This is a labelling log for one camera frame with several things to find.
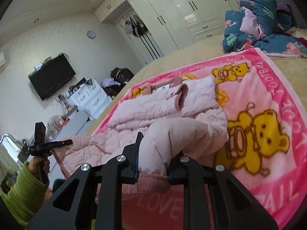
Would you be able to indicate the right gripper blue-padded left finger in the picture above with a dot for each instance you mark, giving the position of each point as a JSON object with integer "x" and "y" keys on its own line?
{"x": 91, "y": 193}

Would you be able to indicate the white door with hanging bags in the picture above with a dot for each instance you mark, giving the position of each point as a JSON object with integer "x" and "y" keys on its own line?
{"x": 138, "y": 37}

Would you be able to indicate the grey low bench cabinet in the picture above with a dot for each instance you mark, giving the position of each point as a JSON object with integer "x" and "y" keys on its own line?
{"x": 77, "y": 125}

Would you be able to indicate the round purple wall clock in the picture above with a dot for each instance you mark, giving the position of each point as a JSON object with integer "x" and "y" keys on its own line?
{"x": 91, "y": 34}

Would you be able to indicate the lilac garment on pile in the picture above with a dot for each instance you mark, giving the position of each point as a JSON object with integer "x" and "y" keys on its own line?
{"x": 108, "y": 82}

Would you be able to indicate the dark clothes and bags pile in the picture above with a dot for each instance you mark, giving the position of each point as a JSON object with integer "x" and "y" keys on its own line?
{"x": 122, "y": 76}

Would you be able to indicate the beige bed cover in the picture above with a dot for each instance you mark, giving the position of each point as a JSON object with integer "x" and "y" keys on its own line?
{"x": 293, "y": 68}

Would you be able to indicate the person's left hand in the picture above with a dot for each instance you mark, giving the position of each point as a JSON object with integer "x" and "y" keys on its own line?
{"x": 38, "y": 166}

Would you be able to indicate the blue floral crumpled duvet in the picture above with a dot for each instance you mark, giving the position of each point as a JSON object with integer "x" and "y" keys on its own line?
{"x": 266, "y": 25}

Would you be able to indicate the pink bear football blanket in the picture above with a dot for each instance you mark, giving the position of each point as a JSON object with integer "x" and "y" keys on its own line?
{"x": 266, "y": 150}

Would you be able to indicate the black wall-mounted television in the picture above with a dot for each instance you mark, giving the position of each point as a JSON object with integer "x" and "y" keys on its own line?
{"x": 51, "y": 76}

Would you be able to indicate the green sleeved left forearm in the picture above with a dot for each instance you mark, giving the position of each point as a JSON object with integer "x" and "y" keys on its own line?
{"x": 27, "y": 196}

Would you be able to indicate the white drawer cabinet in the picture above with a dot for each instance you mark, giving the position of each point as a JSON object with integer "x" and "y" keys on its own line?
{"x": 91, "y": 98}

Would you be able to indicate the pink quilted padded jacket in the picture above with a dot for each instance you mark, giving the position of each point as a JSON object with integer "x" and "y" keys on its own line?
{"x": 175, "y": 116}

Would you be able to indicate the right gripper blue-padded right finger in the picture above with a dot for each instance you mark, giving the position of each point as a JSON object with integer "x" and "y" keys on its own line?
{"x": 215, "y": 199}

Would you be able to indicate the white glossy wardrobe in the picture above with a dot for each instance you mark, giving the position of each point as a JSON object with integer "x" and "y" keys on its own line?
{"x": 174, "y": 24}

